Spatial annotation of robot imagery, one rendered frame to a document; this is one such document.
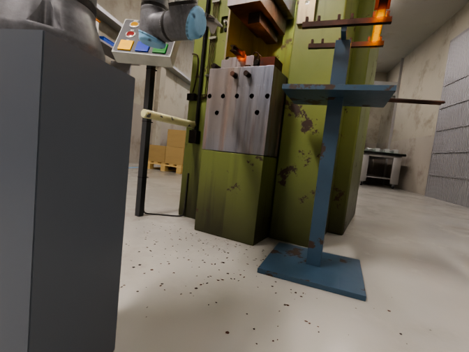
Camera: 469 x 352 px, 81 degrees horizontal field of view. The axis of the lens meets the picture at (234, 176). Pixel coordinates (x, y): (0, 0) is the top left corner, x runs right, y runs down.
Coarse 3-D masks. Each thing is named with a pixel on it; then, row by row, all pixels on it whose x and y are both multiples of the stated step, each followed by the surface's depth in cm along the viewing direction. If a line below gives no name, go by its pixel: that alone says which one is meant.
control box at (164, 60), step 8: (128, 24) 165; (120, 32) 162; (136, 32) 162; (120, 40) 159; (128, 40) 159; (136, 40) 159; (112, 48) 156; (152, 48) 156; (168, 48) 156; (176, 48) 163; (120, 56) 158; (128, 56) 157; (136, 56) 156; (144, 56) 155; (152, 56) 155; (160, 56) 154; (168, 56) 154; (176, 56) 164; (144, 64) 161; (152, 64) 160; (160, 64) 160; (168, 64) 159
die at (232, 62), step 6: (222, 60) 156; (228, 60) 154; (234, 60) 152; (240, 60) 150; (246, 60) 148; (252, 60) 147; (222, 66) 156; (228, 66) 154; (234, 66) 152; (240, 66) 150
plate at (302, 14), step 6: (300, 0) 146; (306, 0) 145; (312, 0) 143; (300, 6) 146; (306, 6) 145; (312, 6) 143; (300, 12) 146; (306, 12) 145; (312, 12) 144; (300, 18) 146; (312, 18) 144; (300, 24) 148
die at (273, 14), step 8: (232, 0) 152; (240, 0) 149; (248, 0) 147; (256, 0) 145; (264, 0) 148; (272, 0) 157; (232, 8) 155; (240, 8) 154; (248, 8) 153; (256, 8) 152; (264, 8) 152; (272, 8) 159; (240, 16) 163; (272, 16) 160; (280, 16) 170; (272, 24) 169; (280, 24) 172; (280, 32) 178
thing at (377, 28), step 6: (378, 0) 93; (384, 0) 88; (390, 0) 92; (378, 6) 91; (384, 6) 91; (378, 12) 97; (384, 12) 96; (378, 30) 109; (372, 36) 115; (378, 36) 115
